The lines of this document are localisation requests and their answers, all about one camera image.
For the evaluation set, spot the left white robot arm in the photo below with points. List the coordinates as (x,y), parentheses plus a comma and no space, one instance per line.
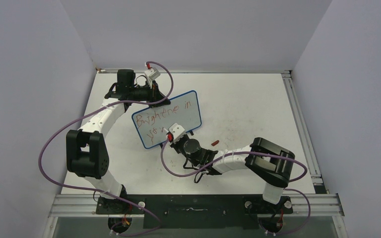
(86,152)

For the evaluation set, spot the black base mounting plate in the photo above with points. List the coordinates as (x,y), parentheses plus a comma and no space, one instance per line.
(199,211)

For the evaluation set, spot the blue framed whiteboard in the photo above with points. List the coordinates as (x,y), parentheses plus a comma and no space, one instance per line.
(151,123)

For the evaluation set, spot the aluminium frame rail right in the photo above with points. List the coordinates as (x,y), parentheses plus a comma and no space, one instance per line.
(303,132)

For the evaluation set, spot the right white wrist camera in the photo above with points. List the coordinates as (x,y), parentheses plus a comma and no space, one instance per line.
(175,132)

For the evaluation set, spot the red marker cap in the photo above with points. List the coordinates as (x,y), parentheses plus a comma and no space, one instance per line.
(215,143)

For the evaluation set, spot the aluminium frame rail front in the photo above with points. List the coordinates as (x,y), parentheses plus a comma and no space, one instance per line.
(84,205)

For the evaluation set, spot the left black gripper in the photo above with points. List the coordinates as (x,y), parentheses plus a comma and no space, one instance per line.
(154,93)

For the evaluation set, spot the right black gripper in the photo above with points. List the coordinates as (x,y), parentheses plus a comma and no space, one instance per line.
(175,145)

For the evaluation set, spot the aluminium frame rail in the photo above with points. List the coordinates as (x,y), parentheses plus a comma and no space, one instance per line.
(303,132)
(84,205)

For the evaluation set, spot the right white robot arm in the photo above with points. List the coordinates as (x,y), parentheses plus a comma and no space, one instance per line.
(269,161)

